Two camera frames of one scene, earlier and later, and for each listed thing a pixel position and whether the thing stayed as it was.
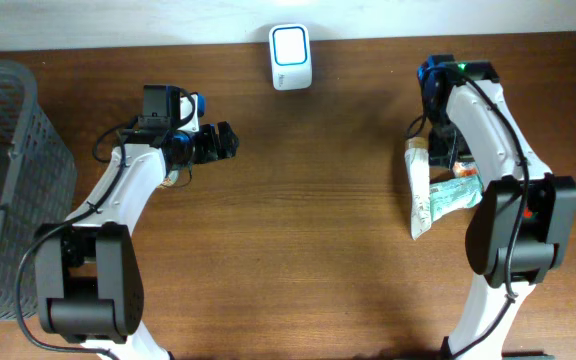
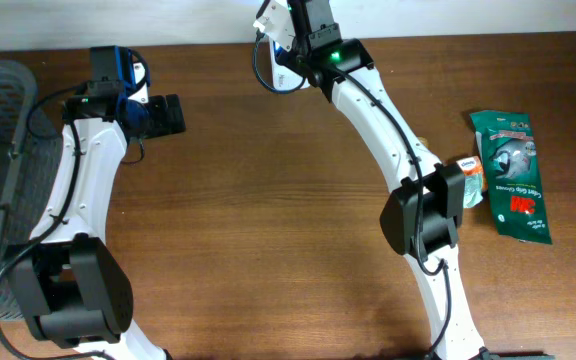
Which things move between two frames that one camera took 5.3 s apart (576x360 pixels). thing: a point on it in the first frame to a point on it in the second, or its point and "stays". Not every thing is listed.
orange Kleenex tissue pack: [465, 169] stays
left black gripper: [209, 146] to [160, 122]
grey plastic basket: [21, 176] stays
